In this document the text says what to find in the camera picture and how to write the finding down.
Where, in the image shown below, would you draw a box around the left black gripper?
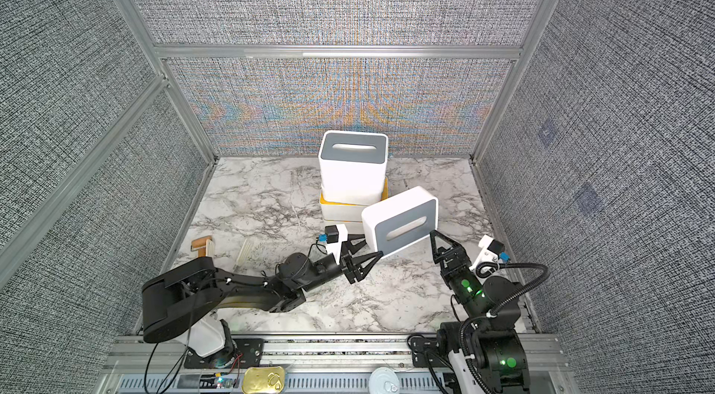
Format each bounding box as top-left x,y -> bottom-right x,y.
300,236 -> 380,296

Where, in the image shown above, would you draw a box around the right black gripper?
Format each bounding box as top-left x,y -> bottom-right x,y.
436,234 -> 492,337

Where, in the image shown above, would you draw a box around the large bamboo lid tissue box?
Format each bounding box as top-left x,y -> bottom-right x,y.
322,219 -> 367,237

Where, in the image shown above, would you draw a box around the grey lid tissue box back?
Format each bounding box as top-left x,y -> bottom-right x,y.
361,187 -> 439,257

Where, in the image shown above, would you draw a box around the grey lid tissue box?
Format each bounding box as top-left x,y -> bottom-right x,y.
318,131 -> 389,206
361,187 -> 439,257

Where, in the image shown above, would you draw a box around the yellow lid tissue box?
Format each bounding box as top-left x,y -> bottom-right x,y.
320,178 -> 389,222

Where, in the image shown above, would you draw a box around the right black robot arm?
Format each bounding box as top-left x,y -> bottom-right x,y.
429,230 -> 549,393

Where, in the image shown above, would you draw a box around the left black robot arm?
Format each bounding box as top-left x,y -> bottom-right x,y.
142,237 -> 384,344

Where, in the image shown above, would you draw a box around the white slotted spatula tongs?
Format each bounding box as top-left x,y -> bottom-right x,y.
234,237 -> 254,273

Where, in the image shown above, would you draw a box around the white round lid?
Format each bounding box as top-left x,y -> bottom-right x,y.
368,367 -> 400,394

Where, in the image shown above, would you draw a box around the wooden block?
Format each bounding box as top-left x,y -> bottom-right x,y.
190,235 -> 215,257

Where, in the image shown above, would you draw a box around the gold sardine tin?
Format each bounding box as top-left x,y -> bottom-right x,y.
241,366 -> 286,394

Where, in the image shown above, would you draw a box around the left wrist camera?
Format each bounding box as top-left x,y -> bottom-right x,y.
318,224 -> 349,264

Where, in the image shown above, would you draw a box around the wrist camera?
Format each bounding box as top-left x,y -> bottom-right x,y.
469,235 -> 510,271
318,224 -> 349,264

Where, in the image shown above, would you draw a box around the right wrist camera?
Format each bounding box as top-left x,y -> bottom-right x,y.
469,235 -> 510,271

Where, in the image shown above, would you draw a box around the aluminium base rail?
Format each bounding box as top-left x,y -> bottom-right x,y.
94,331 -> 576,394

